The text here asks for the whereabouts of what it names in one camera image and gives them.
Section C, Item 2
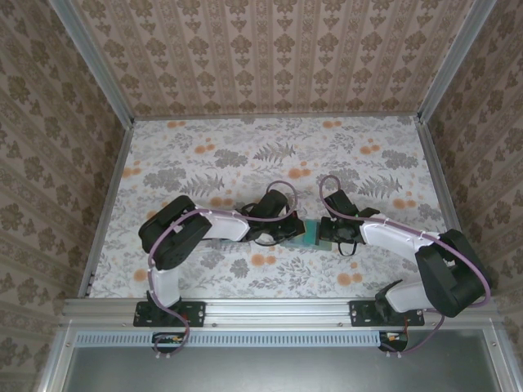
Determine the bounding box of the teal rectangular block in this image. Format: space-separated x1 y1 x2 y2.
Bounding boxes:
303 219 322 246

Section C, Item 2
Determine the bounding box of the thin aluminium edge strip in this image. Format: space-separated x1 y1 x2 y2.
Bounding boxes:
130 115 422 123

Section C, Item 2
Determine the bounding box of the black connector box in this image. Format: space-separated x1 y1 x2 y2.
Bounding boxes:
378 330 410 353
152 331 190 354

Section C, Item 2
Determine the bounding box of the grey metal panel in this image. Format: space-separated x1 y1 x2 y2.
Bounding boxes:
60 346 503 392

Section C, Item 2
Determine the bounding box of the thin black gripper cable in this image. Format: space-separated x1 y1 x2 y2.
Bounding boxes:
337 240 361 258

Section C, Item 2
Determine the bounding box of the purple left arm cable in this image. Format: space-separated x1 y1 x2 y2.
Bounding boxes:
146 180 297 360

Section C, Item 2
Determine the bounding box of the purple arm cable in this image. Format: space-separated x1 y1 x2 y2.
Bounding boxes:
146 180 297 360
318 175 493 355

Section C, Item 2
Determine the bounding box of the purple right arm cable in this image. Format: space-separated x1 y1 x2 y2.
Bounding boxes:
318 175 493 355

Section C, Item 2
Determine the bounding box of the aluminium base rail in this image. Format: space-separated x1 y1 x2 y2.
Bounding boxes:
60 296 503 330

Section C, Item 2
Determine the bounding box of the aluminium table edge rail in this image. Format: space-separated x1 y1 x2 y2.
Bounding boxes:
77 120 136 301
412 116 503 323

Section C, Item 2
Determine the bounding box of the white slotted cable duct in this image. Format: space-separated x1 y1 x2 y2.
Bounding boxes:
75 329 383 349

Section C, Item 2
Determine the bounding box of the aluminium frame post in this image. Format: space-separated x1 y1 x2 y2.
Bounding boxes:
417 0 498 123
48 0 136 126

